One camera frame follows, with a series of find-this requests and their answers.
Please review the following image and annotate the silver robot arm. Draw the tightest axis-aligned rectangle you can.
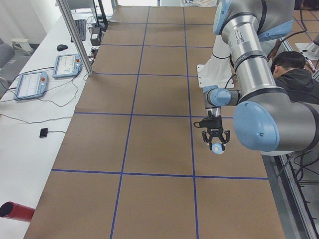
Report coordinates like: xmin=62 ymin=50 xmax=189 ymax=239
xmin=197 ymin=0 xmax=319 ymax=155

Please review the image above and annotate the black keyboard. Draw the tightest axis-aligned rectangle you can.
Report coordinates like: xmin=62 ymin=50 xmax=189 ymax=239
xmin=74 ymin=19 xmax=87 ymax=41

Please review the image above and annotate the blue teach pendant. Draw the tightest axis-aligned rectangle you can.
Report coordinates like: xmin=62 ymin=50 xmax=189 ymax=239
xmin=14 ymin=71 xmax=48 ymax=101
xmin=52 ymin=54 xmax=83 ymax=79

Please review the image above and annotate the black power box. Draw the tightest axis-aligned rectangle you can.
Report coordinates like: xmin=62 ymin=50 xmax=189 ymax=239
xmin=90 ymin=27 xmax=102 ymax=46

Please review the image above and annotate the far blue teach pendant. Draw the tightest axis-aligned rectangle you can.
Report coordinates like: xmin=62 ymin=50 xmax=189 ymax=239
xmin=52 ymin=54 xmax=83 ymax=79

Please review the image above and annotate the aluminium frame post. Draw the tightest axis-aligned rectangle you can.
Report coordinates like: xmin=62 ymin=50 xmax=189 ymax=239
xmin=56 ymin=0 xmax=93 ymax=76

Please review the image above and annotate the white camera stand pedestal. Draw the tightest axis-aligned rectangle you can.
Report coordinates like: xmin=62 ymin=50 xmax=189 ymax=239
xmin=197 ymin=35 xmax=232 ymax=88

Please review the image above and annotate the red cylinder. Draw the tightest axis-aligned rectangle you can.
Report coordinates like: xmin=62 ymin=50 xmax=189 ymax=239
xmin=0 ymin=202 xmax=35 ymax=223

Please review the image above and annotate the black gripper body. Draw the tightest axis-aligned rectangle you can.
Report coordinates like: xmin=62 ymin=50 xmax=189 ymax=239
xmin=202 ymin=116 xmax=222 ymax=131

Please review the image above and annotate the seated person in black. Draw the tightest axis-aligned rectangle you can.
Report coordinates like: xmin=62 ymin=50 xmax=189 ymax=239
xmin=271 ymin=51 xmax=319 ymax=104

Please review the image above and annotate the black computer mouse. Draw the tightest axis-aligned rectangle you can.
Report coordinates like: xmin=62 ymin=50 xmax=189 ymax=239
xmin=56 ymin=44 xmax=68 ymax=52

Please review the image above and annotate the small black puck device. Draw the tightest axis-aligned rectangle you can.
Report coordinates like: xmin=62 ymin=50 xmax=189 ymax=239
xmin=39 ymin=127 xmax=49 ymax=138

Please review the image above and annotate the near blue teach pendant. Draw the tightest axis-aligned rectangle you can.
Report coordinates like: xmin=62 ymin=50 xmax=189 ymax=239
xmin=14 ymin=71 xmax=48 ymax=101

